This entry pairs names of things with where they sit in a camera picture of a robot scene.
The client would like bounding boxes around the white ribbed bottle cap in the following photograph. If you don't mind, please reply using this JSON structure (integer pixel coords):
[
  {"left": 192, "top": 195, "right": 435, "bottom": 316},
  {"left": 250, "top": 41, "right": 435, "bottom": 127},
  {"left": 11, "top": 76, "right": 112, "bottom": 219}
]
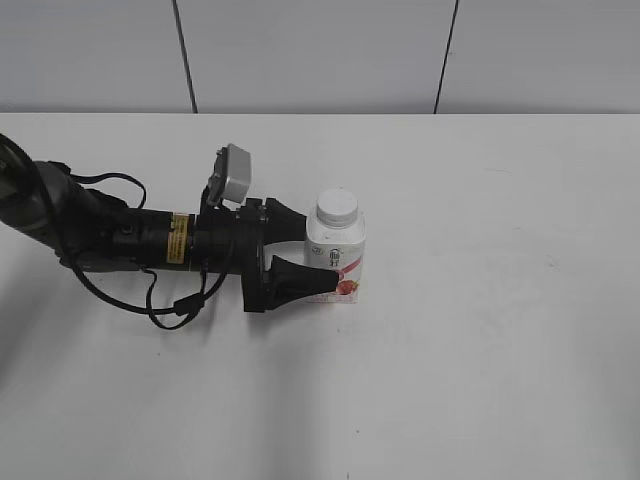
[{"left": 316, "top": 188, "right": 359, "bottom": 228}]

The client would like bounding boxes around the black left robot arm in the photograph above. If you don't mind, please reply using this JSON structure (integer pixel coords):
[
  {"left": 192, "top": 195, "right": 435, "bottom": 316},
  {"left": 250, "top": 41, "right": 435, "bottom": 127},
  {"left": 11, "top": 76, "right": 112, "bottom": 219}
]
[{"left": 1, "top": 136, "right": 335, "bottom": 323}]

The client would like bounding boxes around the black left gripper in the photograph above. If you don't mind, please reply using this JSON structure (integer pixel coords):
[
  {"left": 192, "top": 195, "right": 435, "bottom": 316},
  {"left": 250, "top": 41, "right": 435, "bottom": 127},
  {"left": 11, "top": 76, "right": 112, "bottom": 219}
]
[{"left": 191, "top": 198, "right": 337, "bottom": 313}]

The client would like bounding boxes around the white yili changqing bottle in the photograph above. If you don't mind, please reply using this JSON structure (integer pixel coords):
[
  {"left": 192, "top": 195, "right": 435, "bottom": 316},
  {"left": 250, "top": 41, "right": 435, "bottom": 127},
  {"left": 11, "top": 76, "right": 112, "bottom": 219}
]
[{"left": 304, "top": 206, "right": 366, "bottom": 304}]

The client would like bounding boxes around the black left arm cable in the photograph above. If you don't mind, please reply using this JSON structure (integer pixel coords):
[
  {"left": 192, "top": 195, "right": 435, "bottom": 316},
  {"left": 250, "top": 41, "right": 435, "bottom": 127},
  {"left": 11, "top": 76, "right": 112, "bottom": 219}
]
[{"left": 9, "top": 144, "right": 231, "bottom": 330}]

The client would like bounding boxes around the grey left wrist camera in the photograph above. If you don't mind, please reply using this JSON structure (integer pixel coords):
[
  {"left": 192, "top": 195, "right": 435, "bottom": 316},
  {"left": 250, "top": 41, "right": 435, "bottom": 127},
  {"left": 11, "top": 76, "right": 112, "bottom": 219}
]
[{"left": 206, "top": 143, "right": 252, "bottom": 206}]

